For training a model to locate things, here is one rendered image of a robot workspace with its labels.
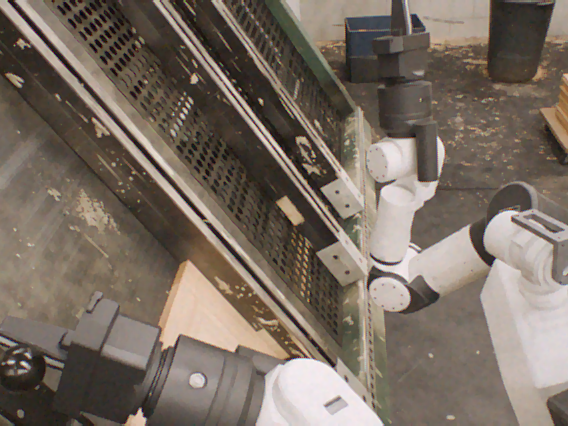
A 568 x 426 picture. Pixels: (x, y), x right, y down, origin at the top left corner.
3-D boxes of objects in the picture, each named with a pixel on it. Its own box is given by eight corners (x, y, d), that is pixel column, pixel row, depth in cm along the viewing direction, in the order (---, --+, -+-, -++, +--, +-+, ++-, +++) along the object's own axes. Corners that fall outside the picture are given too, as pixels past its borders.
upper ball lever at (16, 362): (-23, 388, 57) (30, 406, 47) (-55, 363, 55) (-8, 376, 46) (7, 355, 59) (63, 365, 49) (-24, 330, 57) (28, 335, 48)
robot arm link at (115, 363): (63, 348, 44) (219, 401, 46) (106, 265, 52) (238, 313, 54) (36, 445, 51) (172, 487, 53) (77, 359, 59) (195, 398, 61)
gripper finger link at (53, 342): (9, 314, 52) (80, 339, 53) (-9, 341, 50) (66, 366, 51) (12, 302, 52) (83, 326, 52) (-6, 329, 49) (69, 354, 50)
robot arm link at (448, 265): (418, 291, 127) (508, 243, 113) (400, 332, 118) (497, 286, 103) (380, 251, 126) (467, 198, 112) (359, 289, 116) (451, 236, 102)
